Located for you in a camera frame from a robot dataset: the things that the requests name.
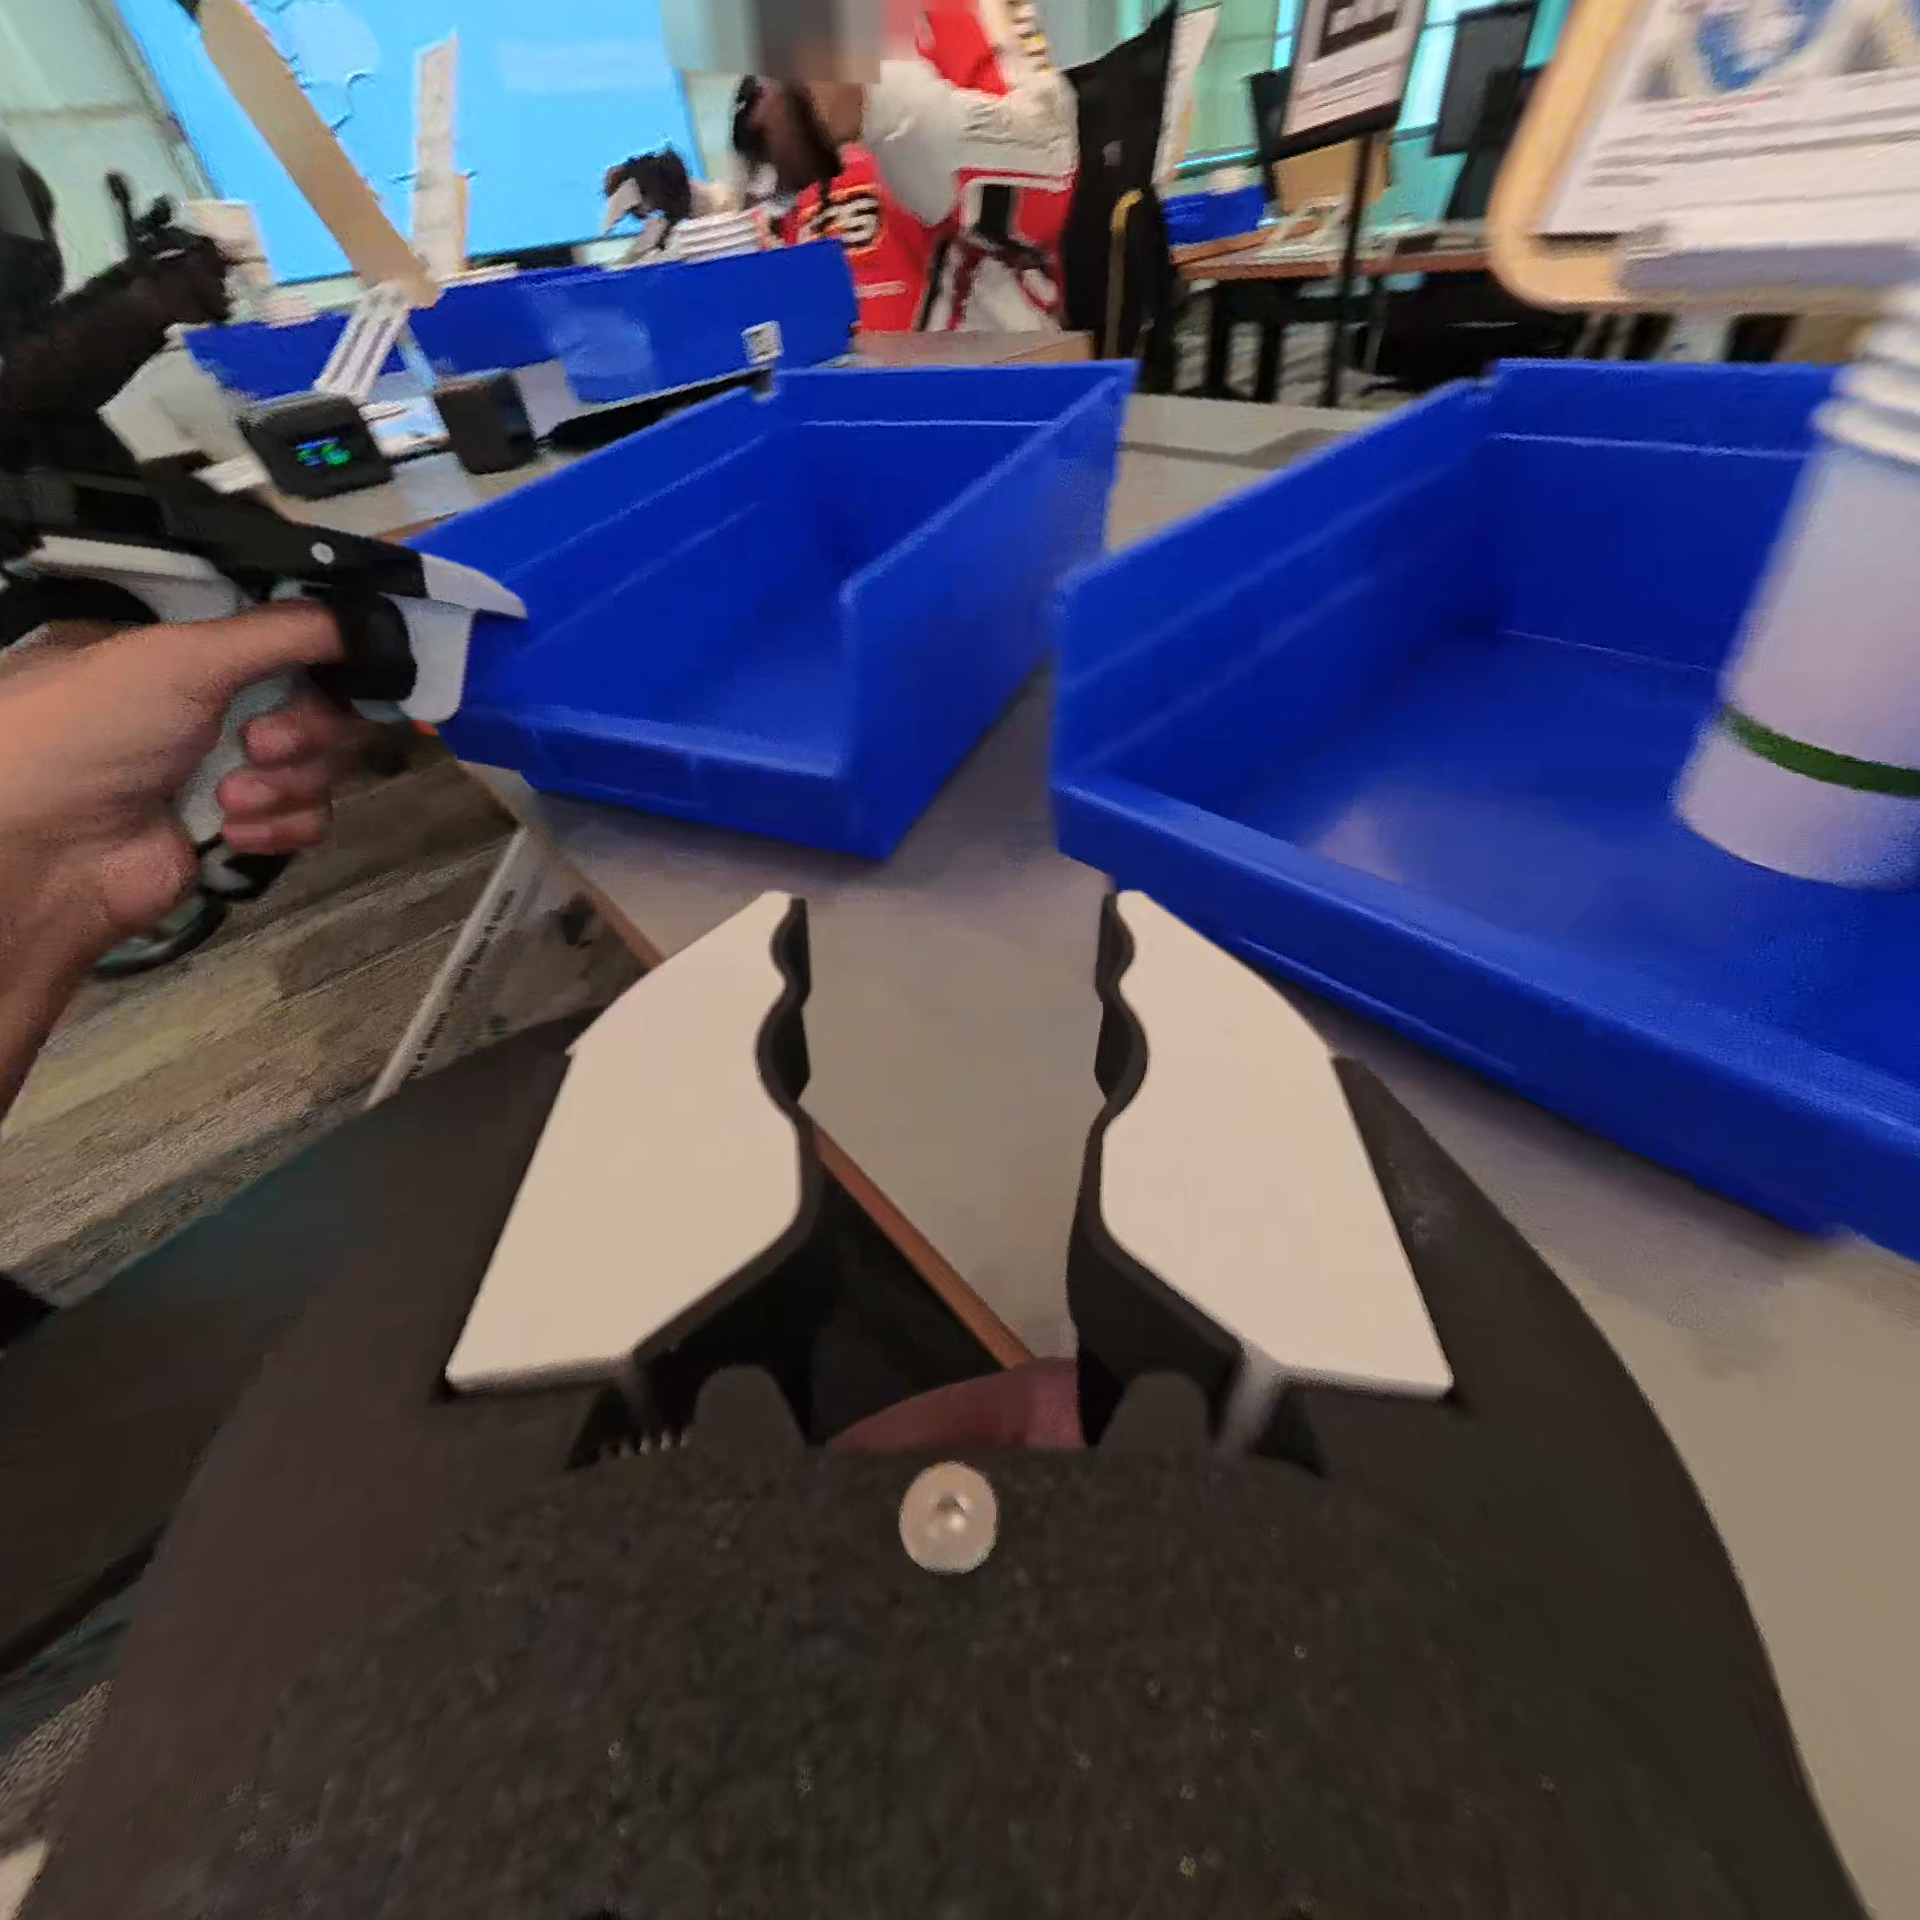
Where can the printed white floor panel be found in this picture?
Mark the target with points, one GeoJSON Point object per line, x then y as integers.
{"type": "Point", "coordinates": [484, 961]}

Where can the grey side table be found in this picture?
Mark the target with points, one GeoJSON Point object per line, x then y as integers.
{"type": "Point", "coordinates": [961, 346]}

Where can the printed instruction sheet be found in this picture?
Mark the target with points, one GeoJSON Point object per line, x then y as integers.
{"type": "Point", "coordinates": [1729, 140]}

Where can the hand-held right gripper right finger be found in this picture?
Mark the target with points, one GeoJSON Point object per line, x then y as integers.
{"type": "Point", "coordinates": [1264, 1199]}

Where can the blue labelled bin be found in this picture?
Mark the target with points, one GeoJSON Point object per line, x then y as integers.
{"type": "Point", "coordinates": [298, 355]}

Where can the instruction sheet on tablet stand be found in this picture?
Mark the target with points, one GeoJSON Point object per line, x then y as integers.
{"type": "Point", "coordinates": [1546, 175]}

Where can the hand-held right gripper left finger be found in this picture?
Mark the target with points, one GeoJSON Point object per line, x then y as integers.
{"type": "Point", "coordinates": [666, 1199]}

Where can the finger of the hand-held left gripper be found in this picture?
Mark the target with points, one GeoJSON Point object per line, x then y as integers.
{"type": "Point", "coordinates": [441, 644]}

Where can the tan wooden board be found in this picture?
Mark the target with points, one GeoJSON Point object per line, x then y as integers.
{"type": "Point", "coordinates": [311, 163]}

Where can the blue plastic bin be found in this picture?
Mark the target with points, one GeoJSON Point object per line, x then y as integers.
{"type": "Point", "coordinates": [1351, 930]}
{"type": "Point", "coordinates": [718, 739]}
{"type": "Point", "coordinates": [679, 321]}

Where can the dark wooden desk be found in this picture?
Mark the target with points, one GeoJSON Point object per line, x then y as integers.
{"type": "Point", "coordinates": [1326, 256]}

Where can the black jacket yellow trim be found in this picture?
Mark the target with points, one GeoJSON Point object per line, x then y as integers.
{"type": "Point", "coordinates": [1117, 175]}

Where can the white red printed garment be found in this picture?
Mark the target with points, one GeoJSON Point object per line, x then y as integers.
{"type": "Point", "coordinates": [961, 197]}

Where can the black chair armrest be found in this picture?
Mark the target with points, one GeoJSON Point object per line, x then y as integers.
{"type": "Point", "coordinates": [88, 1441]}

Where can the person's left hand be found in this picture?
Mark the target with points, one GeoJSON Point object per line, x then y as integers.
{"type": "Point", "coordinates": [88, 762]}

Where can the cluster of white cups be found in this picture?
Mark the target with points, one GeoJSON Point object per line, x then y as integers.
{"type": "Point", "coordinates": [1818, 679]}

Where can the black white marker sign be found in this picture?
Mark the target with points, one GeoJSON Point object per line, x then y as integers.
{"type": "Point", "coordinates": [1351, 61]}

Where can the dark desk device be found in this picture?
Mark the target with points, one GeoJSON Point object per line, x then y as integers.
{"type": "Point", "coordinates": [311, 451]}
{"type": "Point", "coordinates": [484, 421]}

